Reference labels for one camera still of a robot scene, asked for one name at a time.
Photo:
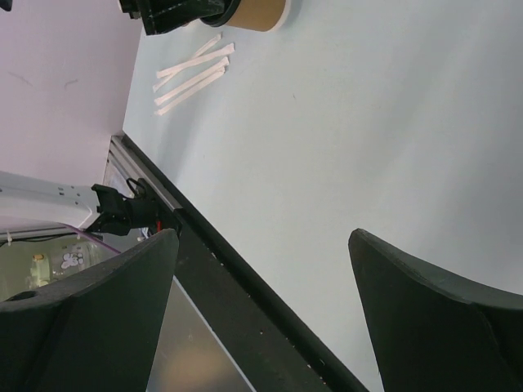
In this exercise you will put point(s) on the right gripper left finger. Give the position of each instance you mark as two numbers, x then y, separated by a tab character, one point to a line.
96	330

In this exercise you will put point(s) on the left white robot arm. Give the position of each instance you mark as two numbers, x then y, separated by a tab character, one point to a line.
100	208

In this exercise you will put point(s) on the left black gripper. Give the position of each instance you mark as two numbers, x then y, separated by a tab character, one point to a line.
163	16

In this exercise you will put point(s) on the brown paper coffee cup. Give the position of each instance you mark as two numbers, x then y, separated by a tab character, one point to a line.
255	15

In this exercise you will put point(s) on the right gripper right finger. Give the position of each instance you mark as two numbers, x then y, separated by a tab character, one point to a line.
431	329

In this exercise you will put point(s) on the aluminium frame post left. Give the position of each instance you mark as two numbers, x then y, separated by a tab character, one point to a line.
123	162

